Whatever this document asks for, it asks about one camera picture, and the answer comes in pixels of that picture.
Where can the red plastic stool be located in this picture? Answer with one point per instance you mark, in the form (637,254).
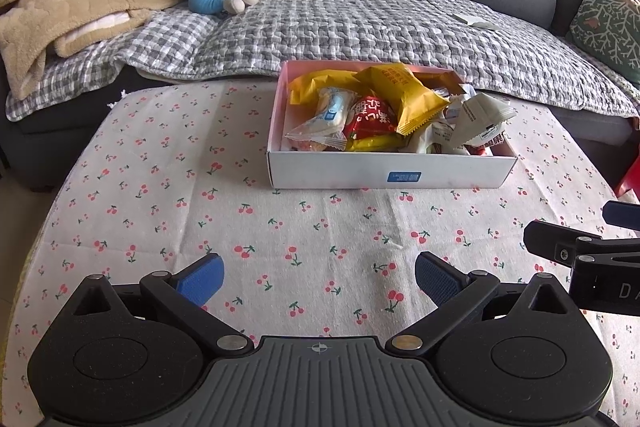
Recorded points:
(631,177)

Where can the pink cardboard box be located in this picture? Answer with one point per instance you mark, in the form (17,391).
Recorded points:
(350,169)

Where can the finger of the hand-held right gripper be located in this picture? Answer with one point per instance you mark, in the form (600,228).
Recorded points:
(625,213)
(550,239)

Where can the grey checked quilt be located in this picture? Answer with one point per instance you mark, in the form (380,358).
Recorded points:
(350,27)

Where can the green branch print cushion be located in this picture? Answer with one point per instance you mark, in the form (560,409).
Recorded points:
(607,27)

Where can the bright yellow snack packet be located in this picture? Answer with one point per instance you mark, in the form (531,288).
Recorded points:
(315,84)

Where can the red snack packet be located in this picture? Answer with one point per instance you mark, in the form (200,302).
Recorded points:
(370,117)

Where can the orange brown snack packet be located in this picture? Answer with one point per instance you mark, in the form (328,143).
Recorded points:
(440,82)

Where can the white grey print snack packet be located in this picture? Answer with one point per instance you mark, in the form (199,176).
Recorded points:
(480,117)

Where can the cherry print tablecloth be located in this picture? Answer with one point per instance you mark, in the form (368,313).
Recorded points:
(150,187)

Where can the white paper slip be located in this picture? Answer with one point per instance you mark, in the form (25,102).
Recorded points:
(472,19)

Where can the beige fleece blanket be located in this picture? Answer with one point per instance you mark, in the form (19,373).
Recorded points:
(65,2)

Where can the white blue label snack packet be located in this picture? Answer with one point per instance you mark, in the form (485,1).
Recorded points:
(325,117)

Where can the large golden yellow snack packet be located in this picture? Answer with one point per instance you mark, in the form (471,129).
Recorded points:
(400,92)

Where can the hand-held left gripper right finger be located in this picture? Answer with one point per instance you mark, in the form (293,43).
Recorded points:
(437,277)

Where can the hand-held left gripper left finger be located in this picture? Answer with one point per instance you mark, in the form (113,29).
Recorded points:
(200,279)

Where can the plain white snack packet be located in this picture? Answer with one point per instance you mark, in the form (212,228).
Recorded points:
(425,137)

